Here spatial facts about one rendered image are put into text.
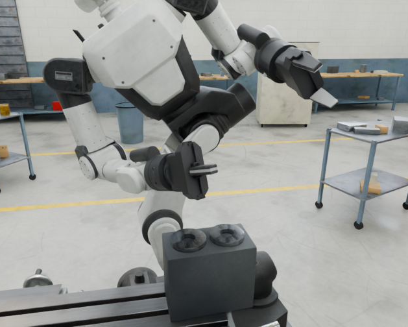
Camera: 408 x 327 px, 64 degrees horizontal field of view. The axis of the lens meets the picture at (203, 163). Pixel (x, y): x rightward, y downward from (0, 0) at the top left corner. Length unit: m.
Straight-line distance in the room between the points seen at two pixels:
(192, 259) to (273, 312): 0.75
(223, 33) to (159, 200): 0.57
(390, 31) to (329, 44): 1.67
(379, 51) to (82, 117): 9.53
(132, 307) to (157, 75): 0.63
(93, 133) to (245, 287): 0.62
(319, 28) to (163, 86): 8.40
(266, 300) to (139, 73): 1.04
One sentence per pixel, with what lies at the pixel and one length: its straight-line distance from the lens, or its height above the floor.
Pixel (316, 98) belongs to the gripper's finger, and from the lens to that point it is 0.75.
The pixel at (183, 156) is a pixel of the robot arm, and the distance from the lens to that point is 0.67.
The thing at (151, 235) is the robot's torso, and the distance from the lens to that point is 1.12.
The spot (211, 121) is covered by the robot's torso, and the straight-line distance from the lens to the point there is 1.06.
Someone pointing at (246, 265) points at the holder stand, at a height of 1.08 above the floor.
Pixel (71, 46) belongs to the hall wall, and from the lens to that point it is 8.33.
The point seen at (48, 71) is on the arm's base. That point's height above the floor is 1.52.
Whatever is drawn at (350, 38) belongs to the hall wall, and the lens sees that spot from 9.68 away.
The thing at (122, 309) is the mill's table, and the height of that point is 0.94.
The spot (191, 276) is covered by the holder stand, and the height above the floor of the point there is 1.07.
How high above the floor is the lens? 1.60
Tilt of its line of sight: 20 degrees down
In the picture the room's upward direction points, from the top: straight up
